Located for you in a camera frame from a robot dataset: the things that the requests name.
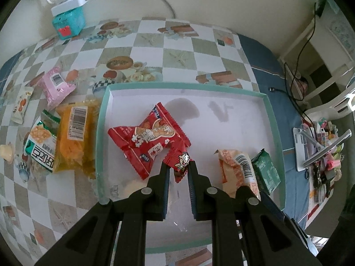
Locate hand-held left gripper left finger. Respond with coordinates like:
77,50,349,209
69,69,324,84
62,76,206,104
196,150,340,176
35,162,171,266

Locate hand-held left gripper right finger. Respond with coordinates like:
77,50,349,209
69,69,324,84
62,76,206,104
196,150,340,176
186,159,322,266

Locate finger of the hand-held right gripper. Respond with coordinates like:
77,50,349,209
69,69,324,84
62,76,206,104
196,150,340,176
260,191,318,255

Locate cream pastry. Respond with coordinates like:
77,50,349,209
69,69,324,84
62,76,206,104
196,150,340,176
109,179,149,200
0,143,14,163

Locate small red snack packet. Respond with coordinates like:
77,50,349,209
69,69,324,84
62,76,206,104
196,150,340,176
162,140,195,183

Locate dark green snack packet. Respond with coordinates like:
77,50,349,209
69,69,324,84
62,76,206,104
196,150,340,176
251,149,282,196

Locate orange and white snack packet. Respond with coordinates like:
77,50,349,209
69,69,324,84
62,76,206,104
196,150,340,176
213,149,261,200

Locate large red snack packet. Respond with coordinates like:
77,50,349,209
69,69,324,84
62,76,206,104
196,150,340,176
108,102,192,180

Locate teal cardboard tray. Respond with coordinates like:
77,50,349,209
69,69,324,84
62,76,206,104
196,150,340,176
96,82,286,254

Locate yellow snack packet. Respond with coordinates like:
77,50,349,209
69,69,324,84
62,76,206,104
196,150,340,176
53,100,102,179

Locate green and white snack packet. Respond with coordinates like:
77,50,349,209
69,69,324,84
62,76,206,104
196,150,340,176
24,109,61,174

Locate pink snack packet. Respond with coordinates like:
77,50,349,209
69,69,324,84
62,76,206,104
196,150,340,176
39,66,77,110

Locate white packet with orange print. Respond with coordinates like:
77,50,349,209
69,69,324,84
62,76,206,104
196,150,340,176
11,86,34,125

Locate white stand with clutter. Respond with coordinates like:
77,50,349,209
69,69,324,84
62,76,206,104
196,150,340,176
305,119,346,200

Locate white phone stand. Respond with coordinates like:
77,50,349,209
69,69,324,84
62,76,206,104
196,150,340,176
292,127,319,172

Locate smartphone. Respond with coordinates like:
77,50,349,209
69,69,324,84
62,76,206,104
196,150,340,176
304,130,353,169

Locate white wooden shelf unit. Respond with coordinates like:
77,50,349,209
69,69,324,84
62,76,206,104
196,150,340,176
277,0,355,122

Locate teal box with red label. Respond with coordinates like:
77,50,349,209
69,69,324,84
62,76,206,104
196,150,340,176
52,8,85,40

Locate white power strip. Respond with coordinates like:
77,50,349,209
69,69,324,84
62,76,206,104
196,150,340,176
51,0,90,16

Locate green cloth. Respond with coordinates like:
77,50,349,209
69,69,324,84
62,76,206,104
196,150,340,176
316,0,340,14

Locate black cable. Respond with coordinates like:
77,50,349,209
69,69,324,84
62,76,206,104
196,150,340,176
269,4,319,125

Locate white power cable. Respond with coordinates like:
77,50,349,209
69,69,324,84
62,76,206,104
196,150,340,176
85,0,176,19

